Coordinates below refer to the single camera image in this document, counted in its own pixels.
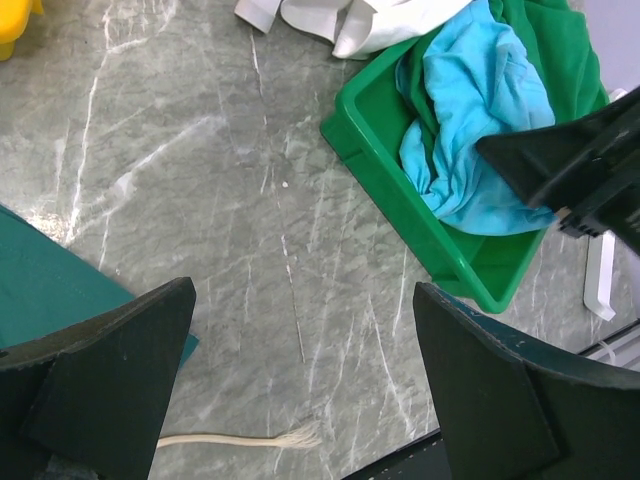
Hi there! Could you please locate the white rack base foot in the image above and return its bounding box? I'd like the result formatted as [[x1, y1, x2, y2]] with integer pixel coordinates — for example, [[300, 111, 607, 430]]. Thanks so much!
[[583, 231, 616, 321]]

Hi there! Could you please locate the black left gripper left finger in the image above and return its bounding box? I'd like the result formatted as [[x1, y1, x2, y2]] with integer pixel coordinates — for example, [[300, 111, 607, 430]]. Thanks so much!
[[1, 277, 196, 479]]

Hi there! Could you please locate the beige drawstring cord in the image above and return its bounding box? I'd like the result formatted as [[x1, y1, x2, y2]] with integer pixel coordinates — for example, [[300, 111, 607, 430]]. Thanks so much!
[[156, 423, 322, 450]]

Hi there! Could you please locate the light blue t shirt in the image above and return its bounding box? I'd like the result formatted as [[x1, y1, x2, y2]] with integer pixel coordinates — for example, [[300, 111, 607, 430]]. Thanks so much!
[[395, 1, 555, 236]]

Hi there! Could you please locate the green cloth in bin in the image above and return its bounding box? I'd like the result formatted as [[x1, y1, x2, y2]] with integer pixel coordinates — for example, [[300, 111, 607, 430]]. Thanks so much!
[[395, 1, 609, 123]]

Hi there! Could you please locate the yellow plastic bin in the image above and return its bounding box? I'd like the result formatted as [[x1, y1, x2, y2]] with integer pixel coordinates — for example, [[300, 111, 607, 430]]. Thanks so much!
[[0, 0, 44, 61]]

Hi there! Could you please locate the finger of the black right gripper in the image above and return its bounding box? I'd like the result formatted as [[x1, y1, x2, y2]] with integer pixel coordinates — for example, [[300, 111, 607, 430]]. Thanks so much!
[[476, 89, 639, 240]]

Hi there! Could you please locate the white t shirt on hanger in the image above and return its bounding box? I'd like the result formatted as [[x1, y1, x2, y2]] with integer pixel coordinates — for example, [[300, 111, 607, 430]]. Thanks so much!
[[234, 0, 469, 60]]

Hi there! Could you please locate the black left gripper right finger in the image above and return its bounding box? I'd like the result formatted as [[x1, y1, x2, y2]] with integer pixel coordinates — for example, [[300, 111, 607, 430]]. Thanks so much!
[[413, 283, 639, 479]]

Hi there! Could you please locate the dark teal garment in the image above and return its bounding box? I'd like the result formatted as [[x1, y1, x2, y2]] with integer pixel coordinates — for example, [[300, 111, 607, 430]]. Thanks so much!
[[0, 204, 199, 366]]

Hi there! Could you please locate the green plastic bin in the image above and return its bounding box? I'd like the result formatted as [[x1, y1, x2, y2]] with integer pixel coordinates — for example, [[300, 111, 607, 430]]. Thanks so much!
[[320, 40, 545, 314]]

